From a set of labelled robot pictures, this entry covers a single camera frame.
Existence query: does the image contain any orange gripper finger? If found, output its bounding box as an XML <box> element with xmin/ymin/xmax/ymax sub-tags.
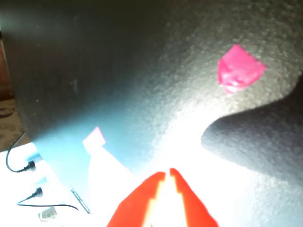
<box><xmin>106</xmin><ymin>171</ymin><xmax>166</xmax><ymax>227</ymax></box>
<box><xmin>169</xmin><ymin>167</ymin><xmax>220</xmax><ymax>227</ymax></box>

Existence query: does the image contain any pink tape piece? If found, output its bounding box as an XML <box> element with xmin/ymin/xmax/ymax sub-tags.
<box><xmin>217</xmin><ymin>44</ymin><xmax>268</xmax><ymax>94</ymax></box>
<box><xmin>82</xmin><ymin>126</ymin><xmax>107</xmax><ymax>153</ymax></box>

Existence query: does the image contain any black cable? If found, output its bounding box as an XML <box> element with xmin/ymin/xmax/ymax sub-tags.
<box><xmin>16</xmin><ymin>187</ymin><xmax>79</xmax><ymax>211</ymax></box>
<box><xmin>5</xmin><ymin>131</ymin><xmax>36</xmax><ymax>174</ymax></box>

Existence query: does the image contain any black white striped strip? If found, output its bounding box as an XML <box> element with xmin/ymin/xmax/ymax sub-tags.
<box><xmin>70</xmin><ymin>186</ymin><xmax>92</xmax><ymax>215</ymax></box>

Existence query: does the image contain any small white round device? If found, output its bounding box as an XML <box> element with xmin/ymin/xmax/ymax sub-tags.
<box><xmin>37</xmin><ymin>207</ymin><xmax>59</xmax><ymax>223</ymax></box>

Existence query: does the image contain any white grid paper sheet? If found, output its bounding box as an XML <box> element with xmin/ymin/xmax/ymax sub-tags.
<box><xmin>88</xmin><ymin>141</ymin><xmax>152</xmax><ymax>227</ymax></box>

